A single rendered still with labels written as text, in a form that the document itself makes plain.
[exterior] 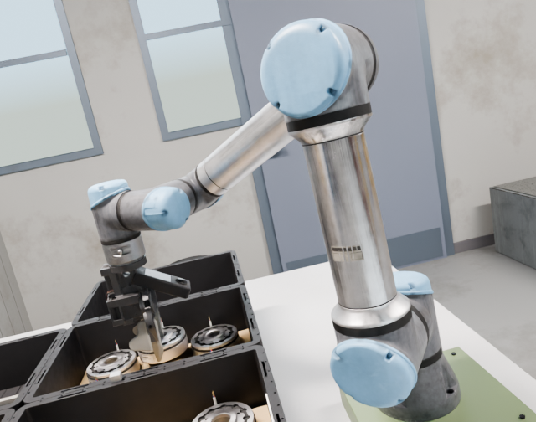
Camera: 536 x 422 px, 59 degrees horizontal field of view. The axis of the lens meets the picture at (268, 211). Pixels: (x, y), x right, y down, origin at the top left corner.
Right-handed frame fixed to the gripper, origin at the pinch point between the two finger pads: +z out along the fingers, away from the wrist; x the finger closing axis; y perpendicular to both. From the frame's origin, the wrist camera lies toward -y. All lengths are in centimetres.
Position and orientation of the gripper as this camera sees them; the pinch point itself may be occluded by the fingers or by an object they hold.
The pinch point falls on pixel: (162, 348)
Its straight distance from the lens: 102.6
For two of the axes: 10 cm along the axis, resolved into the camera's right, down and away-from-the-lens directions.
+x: 1.5, 2.1, -9.7
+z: 1.8, 9.5, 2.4
